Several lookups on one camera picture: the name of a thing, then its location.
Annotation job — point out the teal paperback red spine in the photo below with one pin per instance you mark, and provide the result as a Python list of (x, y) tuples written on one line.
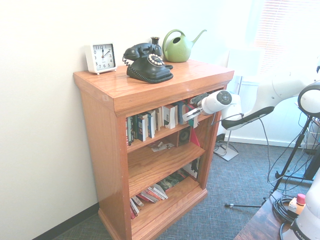
[(193, 123)]

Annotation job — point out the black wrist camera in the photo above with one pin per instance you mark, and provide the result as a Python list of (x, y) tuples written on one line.
[(198, 98)]

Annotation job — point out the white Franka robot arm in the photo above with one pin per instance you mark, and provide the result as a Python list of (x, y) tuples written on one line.
[(275, 92)]

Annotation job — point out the metal floor stand base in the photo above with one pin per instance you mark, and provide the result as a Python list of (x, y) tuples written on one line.
[(228, 155)]

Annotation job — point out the dark wooden table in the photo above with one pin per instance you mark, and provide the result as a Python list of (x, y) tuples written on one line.
[(262, 220)]

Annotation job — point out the large blue cover book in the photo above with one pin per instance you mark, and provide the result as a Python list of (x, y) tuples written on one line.
[(181, 112)]

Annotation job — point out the thick white book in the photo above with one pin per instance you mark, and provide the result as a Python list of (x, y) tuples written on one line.
[(170, 116)]

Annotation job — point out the wooden bookshelf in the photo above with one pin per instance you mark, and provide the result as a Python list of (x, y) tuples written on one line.
[(150, 87)]

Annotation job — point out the white square alarm clock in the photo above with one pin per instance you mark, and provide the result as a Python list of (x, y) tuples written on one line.
[(102, 57)]

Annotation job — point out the black glossy vase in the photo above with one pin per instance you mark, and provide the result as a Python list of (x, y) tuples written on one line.
[(155, 41)]

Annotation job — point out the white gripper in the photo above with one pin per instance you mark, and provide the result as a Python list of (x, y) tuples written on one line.
[(193, 115)]

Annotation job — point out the white grey paperback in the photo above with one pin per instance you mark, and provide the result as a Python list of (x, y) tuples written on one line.
[(135, 207)]

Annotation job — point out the green plastic watering can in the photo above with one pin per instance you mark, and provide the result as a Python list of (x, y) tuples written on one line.
[(177, 53)]

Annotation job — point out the black camera tripod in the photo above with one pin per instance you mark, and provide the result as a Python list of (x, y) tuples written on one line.
[(295, 155)]

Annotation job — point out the dark red spine book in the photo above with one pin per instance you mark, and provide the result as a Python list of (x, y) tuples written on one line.
[(128, 131)]

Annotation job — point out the black white spine book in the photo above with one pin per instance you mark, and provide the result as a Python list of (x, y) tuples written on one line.
[(142, 127)]

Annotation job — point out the blue white striped book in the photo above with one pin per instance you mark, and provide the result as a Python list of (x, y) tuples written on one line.
[(151, 123)]

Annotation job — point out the plain white paperback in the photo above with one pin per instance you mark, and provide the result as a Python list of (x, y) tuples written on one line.
[(160, 192)]

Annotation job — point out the loose paper cards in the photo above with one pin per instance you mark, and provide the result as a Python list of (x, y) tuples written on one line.
[(160, 147)]

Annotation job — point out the white window blinds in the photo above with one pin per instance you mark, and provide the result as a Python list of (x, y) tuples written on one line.
[(287, 30)]

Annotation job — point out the black rotary telephone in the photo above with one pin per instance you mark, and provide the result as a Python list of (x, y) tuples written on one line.
[(150, 72)]

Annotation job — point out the grey green spine book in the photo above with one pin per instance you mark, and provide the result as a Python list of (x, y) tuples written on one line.
[(134, 127)]

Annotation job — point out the brown box with speaker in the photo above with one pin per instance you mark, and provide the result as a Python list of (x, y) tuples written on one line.
[(185, 137)]

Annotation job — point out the red emergency stop button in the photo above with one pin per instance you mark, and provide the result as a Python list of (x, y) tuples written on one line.
[(300, 200)]

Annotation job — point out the dark photo cover book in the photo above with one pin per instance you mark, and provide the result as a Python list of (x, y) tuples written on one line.
[(172, 181)]

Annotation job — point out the red folder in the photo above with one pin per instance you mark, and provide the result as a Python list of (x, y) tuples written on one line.
[(195, 140)]

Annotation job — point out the white illustrated cover book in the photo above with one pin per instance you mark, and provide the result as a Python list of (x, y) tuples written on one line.
[(192, 168)]

